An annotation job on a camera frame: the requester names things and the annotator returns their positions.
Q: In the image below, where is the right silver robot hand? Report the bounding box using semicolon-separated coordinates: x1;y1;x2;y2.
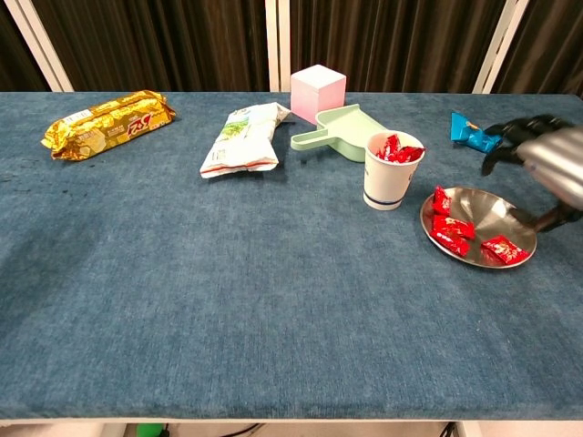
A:
481;116;583;233

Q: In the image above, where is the red candy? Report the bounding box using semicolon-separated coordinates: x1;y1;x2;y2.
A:
480;234;531;266
375;133;405;161
429;229;471;258
431;185;453;217
394;145;427;164
431;214;476;239

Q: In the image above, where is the white paper cup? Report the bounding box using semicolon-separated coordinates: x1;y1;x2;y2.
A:
363;128;426;211

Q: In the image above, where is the metal bowl with candies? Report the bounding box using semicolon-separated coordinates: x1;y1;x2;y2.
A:
419;185;538;269

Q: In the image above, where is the blue snack wrapper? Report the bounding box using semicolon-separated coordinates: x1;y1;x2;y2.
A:
449;111;505;153

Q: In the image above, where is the green plastic dustpan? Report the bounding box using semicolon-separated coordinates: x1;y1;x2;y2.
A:
290;103;388;164

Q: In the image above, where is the pink cube box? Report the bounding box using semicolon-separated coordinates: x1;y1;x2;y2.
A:
290;64;347;126

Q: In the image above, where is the white green snack bag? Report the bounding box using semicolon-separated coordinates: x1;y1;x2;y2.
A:
199;101;293;179

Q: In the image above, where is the blue felt table cover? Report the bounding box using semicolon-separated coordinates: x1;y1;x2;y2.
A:
0;92;583;421

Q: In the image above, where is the gold biscuit packet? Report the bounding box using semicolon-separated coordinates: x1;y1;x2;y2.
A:
40;89;178;162

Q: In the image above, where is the black cable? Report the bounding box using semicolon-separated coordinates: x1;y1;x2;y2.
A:
222;422;263;437

